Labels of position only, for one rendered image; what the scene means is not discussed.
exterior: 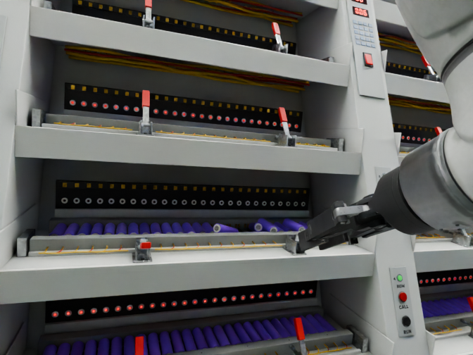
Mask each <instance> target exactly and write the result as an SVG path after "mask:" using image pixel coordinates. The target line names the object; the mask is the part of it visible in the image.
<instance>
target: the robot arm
mask: <svg viewBox="0 0 473 355"><path fill-rule="evenodd" d="M395 1H396V4H397V7H398V9H399V11H400V13H401V15H402V17H403V20H404V22H405V24H406V26H407V28H408V29H409V31H410V34H411V35H412V38H413V39H414V41H415V43H416V45H417V46H418V48H419V49H420V51H421V52H422V55H423V56H424V58H425V59H426V60H427V62H428V63H429V64H430V65H431V66H432V67H433V69H434V70H435V71H436V73H437V74H438V76H439V77H440V79H441V81H442V83H443V85H444V87H445V89H446V92H447V95H448V98H449V102H450V109H451V114H452V121H453V126H454V127H452V128H449V129H447V130H445V131H443V132H442V133H441V134H439V135H438V136H437V137H435V138H433V139H432V140H430V141H428V142H427V143H425V144H423V145H422V146H420V147H418V148H416V149H415V150H413V151H411V152H410V153H408V154H407V155H406V156H405V158H404V159H403V160H402V162H401V165H400V166H399V167H397V168H395V169H393V170H391V171H389V172H388V173H386V174H384V175H383V176H382V177H381V178H380V179H379V181H378V183H377V186H376V189H375V191H374V194H369V195H367V196H366V197H363V198H362V199H361V200H360V201H358V202H356V203H354V204H351V205H349V206H346V204H344V203H343V201H335V202H334V203H333V204H332V207H331V208H329V209H327V210H326V211H324V212H323V213H321V214H320V215H318V216H316V217H315V218H313V219H312V220H310V221H308V222H307V225H308V228H307V229H305V230H303V231H301V232H299V233H298V238H299V243H300V248H301V251H306V250H309V249H312V248H314V247H317V246H319V250H325V249H328V248H331V247H335V246H336V245H339V244H343V243H345V242H348V241H349V240H350V243H351V244H357V243H358V238H359V237H361V236H362V238H368V237H371V236H373V235H378V234H380V233H383V232H387V231H389V230H393V229H397V230H398V231H400V232H402V233H405V234H407V235H420V234H422V233H425V232H429V231H432V230H436V229H437V230H439V231H443V230H461V229H463V228H467V227H470V226H473V0H395ZM348 238H349V240H348Z"/></svg>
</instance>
